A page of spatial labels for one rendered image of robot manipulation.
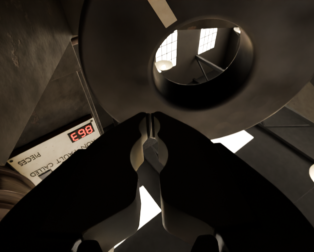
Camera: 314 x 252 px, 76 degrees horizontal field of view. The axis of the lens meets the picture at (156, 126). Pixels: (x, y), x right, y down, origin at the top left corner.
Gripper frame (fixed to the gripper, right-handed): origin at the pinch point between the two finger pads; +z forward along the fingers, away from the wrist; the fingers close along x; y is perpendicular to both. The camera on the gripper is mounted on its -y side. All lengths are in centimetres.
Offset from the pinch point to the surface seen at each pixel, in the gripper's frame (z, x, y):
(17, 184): 25, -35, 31
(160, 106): 2.7, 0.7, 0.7
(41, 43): 10.2, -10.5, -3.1
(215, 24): 18.8, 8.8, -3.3
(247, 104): 2.7, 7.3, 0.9
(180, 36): 943, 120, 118
